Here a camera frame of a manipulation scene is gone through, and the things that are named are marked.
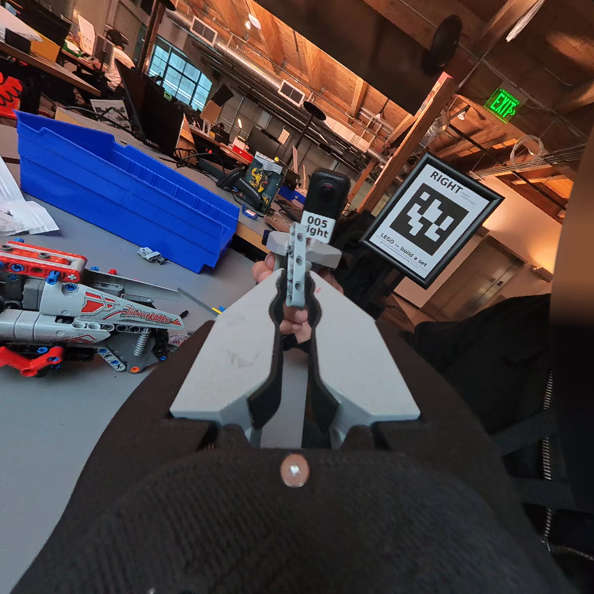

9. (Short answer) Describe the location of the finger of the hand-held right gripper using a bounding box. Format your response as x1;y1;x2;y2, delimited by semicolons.
306;239;343;271
266;230;294;271

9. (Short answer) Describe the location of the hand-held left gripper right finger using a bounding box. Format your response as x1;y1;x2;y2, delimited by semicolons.
306;273;421;450

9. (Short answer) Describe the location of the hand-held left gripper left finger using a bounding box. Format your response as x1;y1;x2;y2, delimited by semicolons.
169;269;285;448

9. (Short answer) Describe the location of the grey lego beam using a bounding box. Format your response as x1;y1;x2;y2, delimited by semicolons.
286;221;310;310

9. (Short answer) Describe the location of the red grey lego vehicle model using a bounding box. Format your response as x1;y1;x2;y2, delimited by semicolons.
0;239;188;377

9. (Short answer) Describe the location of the person's right hand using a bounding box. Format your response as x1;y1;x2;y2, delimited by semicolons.
253;257;344;344

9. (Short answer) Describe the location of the toy box with yellow vehicle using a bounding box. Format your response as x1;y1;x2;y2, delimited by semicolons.
244;156;286;215

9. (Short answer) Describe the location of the black floor lamp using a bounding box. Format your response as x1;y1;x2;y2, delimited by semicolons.
287;101;327;168

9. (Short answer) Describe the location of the white ceiling vent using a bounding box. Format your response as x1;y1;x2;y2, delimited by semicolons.
278;78;306;107
190;16;219;47

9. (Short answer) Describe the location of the black framed marker sign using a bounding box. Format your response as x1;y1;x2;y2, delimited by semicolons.
359;152;506;290

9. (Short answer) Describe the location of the blue plastic bin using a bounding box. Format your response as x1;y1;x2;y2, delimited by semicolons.
15;110;240;274

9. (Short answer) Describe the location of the black computer monitor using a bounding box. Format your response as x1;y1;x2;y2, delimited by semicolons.
115;59;187;159

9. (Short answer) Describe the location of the large paned window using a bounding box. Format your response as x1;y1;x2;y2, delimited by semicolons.
147;36;213;111

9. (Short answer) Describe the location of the black round ceiling fixture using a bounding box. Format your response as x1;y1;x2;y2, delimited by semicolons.
420;13;464;78

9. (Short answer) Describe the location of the green exit sign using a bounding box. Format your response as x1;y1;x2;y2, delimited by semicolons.
483;87;521;124

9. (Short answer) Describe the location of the wooden post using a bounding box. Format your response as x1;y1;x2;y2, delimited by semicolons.
359;73;458;215

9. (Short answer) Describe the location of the silver air duct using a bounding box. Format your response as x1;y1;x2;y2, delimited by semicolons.
164;6;299;94

